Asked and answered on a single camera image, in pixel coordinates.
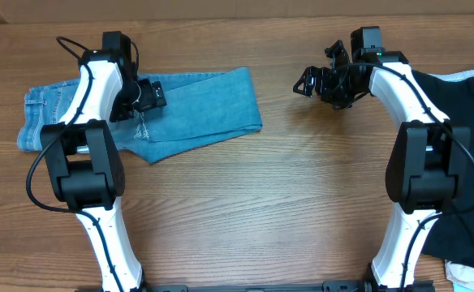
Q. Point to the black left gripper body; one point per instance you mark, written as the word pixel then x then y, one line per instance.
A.
pixel 129 96

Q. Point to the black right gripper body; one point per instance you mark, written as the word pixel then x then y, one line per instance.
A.
pixel 320 82

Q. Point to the light blue denim jeans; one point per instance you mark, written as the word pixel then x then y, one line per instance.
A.
pixel 202 108

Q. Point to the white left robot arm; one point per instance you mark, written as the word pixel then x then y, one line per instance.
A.
pixel 83 162

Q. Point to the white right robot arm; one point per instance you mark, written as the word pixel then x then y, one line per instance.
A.
pixel 427 165

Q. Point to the white cloth under black garment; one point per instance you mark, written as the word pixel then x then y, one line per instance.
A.
pixel 455 77

